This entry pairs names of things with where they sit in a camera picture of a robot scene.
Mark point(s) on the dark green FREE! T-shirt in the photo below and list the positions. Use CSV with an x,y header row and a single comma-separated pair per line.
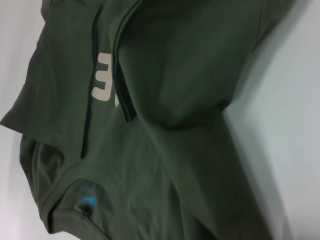
x,y
162,125

